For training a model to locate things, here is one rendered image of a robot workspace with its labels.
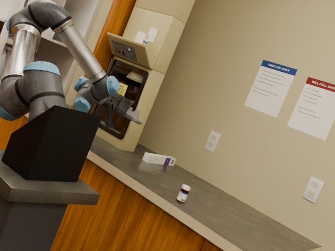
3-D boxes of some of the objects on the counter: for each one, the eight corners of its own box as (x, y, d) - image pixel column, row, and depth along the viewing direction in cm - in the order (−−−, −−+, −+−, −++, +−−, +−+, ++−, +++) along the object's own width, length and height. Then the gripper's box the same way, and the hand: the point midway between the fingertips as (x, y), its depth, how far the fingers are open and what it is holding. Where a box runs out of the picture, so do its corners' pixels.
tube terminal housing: (114, 135, 258) (159, 22, 251) (149, 155, 238) (199, 33, 231) (85, 128, 238) (133, 6, 231) (120, 150, 218) (174, 16, 211)
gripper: (115, 90, 181) (151, 112, 188) (106, 88, 199) (139, 108, 206) (105, 107, 180) (141, 128, 187) (97, 103, 198) (131, 122, 206)
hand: (137, 123), depth 197 cm, fingers open, 14 cm apart
